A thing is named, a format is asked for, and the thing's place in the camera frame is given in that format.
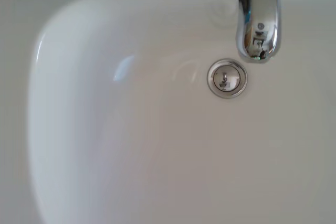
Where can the white sink countertop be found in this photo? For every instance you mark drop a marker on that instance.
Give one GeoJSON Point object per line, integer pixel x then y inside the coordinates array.
{"type": "Point", "coordinates": [147, 140]}

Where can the chrome sink drain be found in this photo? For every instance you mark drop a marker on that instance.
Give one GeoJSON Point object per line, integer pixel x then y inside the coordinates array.
{"type": "Point", "coordinates": [227, 79]}

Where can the chrome faucet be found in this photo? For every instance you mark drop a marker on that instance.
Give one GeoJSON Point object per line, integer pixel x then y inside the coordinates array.
{"type": "Point", "coordinates": [258, 16]}

